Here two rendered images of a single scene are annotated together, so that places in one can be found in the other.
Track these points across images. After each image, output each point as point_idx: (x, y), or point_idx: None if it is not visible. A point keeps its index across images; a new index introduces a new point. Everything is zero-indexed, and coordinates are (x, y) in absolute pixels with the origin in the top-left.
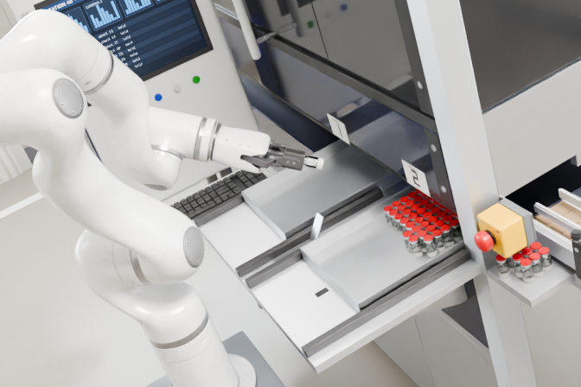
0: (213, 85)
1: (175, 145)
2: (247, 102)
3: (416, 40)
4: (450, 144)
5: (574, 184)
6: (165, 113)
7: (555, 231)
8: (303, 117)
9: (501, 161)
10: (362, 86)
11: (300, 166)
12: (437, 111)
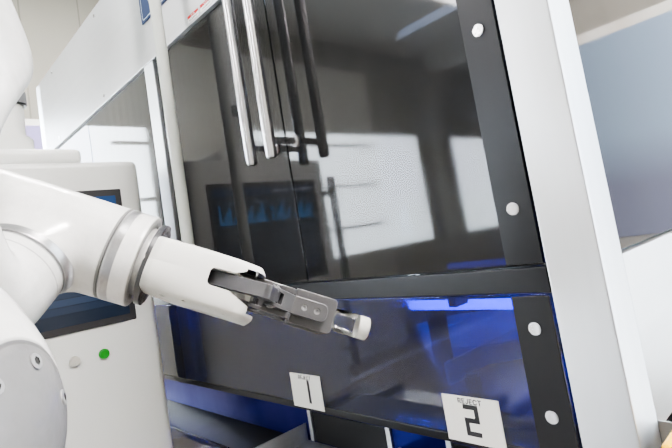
0: (124, 367)
1: (60, 235)
2: (163, 397)
3: (514, 123)
4: (584, 300)
5: None
6: (56, 185)
7: None
8: (228, 427)
9: (648, 349)
10: (372, 284)
11: (327, 322)
12: (557, 238)
